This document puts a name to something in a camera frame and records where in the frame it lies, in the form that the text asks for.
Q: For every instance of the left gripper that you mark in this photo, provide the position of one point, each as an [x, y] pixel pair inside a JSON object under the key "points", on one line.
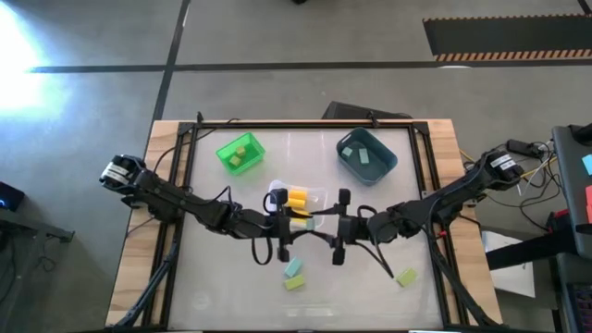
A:
{"points": [[282, 231]]}

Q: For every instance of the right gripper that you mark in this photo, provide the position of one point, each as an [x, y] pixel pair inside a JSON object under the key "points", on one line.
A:
{"points": [[347, 229]]}

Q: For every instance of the pale yellow block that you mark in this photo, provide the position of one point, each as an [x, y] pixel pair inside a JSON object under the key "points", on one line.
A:
{"points": [[298, 224]]}

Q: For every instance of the yellow cylinder block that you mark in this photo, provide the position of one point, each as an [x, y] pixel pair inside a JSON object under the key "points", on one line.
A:
{"points": [[301, 213], [298, 194], [296, 203]]}

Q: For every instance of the long light blue block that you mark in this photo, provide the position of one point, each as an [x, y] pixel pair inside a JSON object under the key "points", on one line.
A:
{"points": [[364, 156]]}

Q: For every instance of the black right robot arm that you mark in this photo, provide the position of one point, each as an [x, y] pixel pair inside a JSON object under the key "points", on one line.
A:
{"points": [[444, 199]]}

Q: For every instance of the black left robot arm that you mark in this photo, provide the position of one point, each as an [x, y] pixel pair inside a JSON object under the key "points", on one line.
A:
{"points": [[176, 199]]}

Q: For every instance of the clear plastic bin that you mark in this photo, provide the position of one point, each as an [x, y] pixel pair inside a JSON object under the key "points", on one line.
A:
{"points": [[316, 196]]}

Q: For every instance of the long green block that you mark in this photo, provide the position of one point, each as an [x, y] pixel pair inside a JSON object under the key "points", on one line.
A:
{"points": [[294, 282], [406, 276]]}

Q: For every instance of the square light blue block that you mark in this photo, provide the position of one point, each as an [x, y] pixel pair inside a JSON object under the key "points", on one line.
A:
{"points": [[347, 151]]}

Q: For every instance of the teal plastic bin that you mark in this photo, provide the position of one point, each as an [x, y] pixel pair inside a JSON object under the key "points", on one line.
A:
{"points": [[379, 168]]}

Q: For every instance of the green plastic basket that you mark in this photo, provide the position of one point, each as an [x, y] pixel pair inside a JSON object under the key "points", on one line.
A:
{"points": [[250, 159]]}

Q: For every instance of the small green block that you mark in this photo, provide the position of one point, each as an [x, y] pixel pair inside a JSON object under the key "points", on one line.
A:
{"points": [[235, 161], [240, 150]]}

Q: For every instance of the white paper sheet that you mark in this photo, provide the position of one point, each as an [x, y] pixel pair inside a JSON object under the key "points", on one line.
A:
{"points": [[509, 277]]}

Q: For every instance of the black stand bar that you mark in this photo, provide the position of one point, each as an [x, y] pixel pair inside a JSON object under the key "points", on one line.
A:
{"points": [[532, 250]]}

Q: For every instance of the black power adapter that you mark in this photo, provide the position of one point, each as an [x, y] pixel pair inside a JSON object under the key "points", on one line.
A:
{"points": [[522, 147]]}

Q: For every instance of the red black clamp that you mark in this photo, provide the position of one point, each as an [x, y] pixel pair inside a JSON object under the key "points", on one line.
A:
{"points": [[560, 215]]}

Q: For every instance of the black hazard-striped floor mat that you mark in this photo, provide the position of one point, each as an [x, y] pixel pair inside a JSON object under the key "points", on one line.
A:
{"points": [[509, 37]]}

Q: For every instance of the red sticky note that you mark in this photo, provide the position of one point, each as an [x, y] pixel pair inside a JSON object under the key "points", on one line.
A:
{"points": [[589, 203]]}

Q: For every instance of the blue sticky note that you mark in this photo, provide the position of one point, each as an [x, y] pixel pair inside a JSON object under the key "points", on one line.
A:
{"points": [[588, 164]]}

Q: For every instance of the grey stand foot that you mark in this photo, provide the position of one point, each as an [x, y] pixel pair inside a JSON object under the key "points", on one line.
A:
{"points": [[28, 221]]}

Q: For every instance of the black device with blue light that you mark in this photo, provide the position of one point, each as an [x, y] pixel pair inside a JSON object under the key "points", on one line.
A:
{"points": [[9, 196]]}

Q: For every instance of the black aluminium table frame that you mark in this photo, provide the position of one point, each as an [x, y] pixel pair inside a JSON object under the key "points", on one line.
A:
{"points": [[300, 124]]}

